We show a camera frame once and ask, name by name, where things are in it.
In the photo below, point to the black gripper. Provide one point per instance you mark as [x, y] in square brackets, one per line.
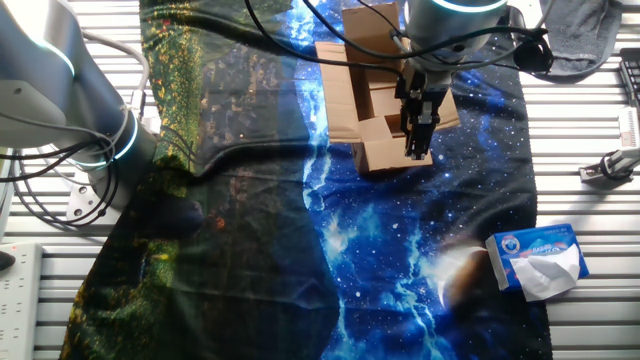
[412, 92]

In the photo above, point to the cardboard box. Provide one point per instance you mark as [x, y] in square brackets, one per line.
[340, 100]

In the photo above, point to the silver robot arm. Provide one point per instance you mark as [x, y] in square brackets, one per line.
[45, 85]

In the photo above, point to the blue tissue box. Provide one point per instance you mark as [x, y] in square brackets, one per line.
[520, 245]

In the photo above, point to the grey towel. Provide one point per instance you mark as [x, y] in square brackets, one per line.
[580, 35]

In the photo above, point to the white tissue sheet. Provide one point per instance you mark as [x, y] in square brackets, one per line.
[545, 275]

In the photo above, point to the galaxy and forest print cloth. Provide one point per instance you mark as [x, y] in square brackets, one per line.
[250, 250]

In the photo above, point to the white ribbed block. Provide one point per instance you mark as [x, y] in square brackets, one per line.
[630, 127]

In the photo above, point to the black keyboard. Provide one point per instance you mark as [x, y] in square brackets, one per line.
[632, 75]

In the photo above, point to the black power plug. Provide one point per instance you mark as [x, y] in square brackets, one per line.
[6, 260]

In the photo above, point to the white power strip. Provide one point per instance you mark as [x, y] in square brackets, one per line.
[20, 310]

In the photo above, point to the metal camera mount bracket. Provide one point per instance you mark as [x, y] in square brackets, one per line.
[592, 175]

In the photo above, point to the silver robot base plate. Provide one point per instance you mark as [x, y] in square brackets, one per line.
[80, 200]

